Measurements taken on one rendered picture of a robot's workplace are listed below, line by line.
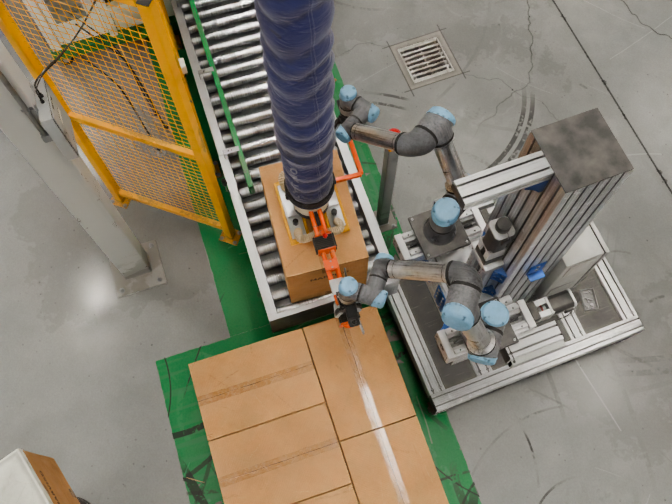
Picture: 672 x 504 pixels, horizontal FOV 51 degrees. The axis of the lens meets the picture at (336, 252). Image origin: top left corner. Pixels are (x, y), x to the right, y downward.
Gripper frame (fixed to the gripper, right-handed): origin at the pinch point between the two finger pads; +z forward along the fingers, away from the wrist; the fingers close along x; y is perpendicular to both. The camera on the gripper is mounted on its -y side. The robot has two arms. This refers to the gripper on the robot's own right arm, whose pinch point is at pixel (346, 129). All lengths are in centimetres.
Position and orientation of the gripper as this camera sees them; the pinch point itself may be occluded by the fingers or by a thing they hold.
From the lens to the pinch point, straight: 348.9
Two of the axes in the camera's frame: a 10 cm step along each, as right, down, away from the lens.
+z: 0.0, 3.7, 9.3
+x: 9.6, -2.6, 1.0
